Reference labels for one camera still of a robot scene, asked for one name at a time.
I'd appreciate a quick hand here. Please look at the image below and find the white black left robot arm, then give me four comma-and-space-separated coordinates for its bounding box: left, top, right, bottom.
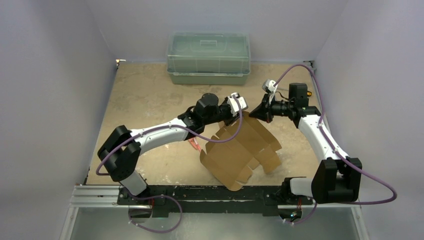
95, 92, 248, 205

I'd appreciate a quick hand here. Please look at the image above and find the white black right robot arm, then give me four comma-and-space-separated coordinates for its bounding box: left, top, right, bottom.
249, 79, 362, 204

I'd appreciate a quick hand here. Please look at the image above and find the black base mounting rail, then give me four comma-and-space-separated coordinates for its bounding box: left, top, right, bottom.
117, 185, 313, 218

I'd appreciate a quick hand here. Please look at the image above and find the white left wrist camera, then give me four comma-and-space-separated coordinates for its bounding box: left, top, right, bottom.
224, 92, 249, 117

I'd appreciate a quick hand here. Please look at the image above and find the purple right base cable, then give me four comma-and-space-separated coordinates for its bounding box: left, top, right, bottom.
282, 193, 318, 226

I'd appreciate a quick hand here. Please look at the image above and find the brown cardboard box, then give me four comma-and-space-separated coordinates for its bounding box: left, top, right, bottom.
199, 111, 282, 192

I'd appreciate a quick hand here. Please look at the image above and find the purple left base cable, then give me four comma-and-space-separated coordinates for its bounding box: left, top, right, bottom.
127, 194, 184, 234

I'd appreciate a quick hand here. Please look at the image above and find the green clear-lid plastic toolbox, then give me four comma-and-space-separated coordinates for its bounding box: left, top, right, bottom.
166, 32, 251, 86

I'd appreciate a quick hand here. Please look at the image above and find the aluminium frame extrusion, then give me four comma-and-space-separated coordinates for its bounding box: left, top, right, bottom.
68, 185, 361, 209

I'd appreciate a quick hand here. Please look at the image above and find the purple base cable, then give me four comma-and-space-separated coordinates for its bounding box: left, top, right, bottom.
127, 194, 184, 234
282, 193, 318, 226

